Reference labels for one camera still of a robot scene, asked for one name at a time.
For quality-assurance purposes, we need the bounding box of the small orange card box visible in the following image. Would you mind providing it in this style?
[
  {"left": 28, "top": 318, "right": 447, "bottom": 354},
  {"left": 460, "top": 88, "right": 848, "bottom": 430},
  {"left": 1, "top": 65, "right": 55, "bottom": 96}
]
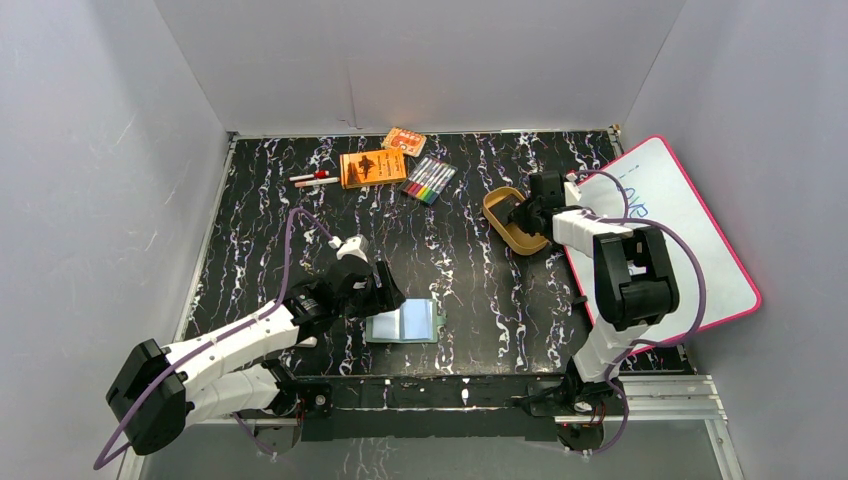
[{"left": 381, "top": 127, "right": 427, "bottom": 157}]

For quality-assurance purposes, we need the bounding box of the green card holder wallet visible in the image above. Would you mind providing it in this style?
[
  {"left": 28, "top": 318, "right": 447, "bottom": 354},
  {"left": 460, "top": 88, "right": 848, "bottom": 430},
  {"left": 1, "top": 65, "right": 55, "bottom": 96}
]
[{"left": 365, "top": 299, "right": 446, "bottom": 344}]

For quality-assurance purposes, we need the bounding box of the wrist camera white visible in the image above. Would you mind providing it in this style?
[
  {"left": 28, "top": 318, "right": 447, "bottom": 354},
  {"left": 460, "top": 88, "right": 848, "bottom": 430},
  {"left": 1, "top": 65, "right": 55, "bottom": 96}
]
[
  {"left": 564, "top": 172, "right": 582, "bottom": 207},
  {"left": 328, "top": 234, "right": 369, "bottom": 263}
]

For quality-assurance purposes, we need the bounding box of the black credit cards stack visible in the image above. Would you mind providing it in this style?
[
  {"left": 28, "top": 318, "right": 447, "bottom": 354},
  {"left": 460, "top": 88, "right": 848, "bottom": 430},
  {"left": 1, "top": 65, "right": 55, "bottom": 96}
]
[{"left": 490, "top": 194, "right": 523, "bottom": 225}]

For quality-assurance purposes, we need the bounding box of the coloured marker pen set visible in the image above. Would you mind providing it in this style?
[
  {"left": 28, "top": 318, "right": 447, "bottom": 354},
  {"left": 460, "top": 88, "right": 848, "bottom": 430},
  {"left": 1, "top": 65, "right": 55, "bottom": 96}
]
[{"left": 400, "top": 157, "right": 457, "bottom": 205}]

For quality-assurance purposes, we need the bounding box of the white board pink frame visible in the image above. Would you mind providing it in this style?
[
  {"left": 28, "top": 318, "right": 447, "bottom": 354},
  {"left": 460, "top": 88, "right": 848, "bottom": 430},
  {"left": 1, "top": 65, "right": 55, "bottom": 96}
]
[{"left": 556, "top": 135, "right": 763, "bottom": 349}]

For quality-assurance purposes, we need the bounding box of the tan oval tray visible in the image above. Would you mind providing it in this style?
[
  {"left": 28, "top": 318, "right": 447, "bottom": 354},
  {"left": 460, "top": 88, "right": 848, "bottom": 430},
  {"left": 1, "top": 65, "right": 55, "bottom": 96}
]
[{"left": 482, "top": 186, "right": 549, "bottom": 256}]

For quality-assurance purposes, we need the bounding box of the red capped white marker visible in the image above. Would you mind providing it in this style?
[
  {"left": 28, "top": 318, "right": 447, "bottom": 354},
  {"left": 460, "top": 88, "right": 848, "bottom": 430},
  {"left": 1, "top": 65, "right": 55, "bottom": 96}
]
[{"left": 289, "top": 170, "right": 329, "bottom": 182}]

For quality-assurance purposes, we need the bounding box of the white stapler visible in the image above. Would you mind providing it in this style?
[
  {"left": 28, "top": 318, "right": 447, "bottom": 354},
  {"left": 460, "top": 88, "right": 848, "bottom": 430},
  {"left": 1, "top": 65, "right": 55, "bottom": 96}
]
[{"left": 296, "top": 337, "right": 318, "bottom": 348}]

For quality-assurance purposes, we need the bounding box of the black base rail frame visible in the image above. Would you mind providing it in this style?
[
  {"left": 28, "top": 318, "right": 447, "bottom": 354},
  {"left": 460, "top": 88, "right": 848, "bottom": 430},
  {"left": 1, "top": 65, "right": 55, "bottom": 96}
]
[{"left": 231, "top": 374, "right": 627, "bottom": 458}]

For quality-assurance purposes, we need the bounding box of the orange book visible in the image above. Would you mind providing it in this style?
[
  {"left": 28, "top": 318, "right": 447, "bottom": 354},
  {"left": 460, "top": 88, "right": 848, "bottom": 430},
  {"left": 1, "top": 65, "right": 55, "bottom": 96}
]
[{"left": 340, "top": 149, "right": 408, "bottom": 189}]

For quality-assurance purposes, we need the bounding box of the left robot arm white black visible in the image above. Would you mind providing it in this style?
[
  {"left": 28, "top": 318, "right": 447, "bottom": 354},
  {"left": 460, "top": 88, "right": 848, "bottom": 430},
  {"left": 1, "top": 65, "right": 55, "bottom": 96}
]
[{"left": 106, "top": 255, "right": 405, "bottom": 456}]

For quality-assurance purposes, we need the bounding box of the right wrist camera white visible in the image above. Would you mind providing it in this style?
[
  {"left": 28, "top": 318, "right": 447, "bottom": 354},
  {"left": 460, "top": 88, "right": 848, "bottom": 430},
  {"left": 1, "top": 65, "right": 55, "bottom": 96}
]
[{"left": 564, "top": 172, "right": 582, "bottom": 207}]

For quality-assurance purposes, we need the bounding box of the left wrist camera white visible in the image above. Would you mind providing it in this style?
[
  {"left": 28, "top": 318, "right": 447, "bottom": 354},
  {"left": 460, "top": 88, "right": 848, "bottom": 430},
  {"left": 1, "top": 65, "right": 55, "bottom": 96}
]
[{"left": 328, "top": 234, "right": 369, "bottom": 263}]

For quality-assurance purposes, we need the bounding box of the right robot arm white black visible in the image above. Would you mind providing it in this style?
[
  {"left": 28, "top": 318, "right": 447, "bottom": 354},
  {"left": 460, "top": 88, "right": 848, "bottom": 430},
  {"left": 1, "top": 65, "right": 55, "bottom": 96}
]
[{"left": 483, "top": 171, "right": 680, "bottom": 414}]

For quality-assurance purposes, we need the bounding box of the white marker pen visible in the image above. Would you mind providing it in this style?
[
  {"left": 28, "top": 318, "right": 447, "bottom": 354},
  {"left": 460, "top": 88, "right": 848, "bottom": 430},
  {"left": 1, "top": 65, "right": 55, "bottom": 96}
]
[{"left": 294, "top": 177, "right": 340, "bottom": 188}]

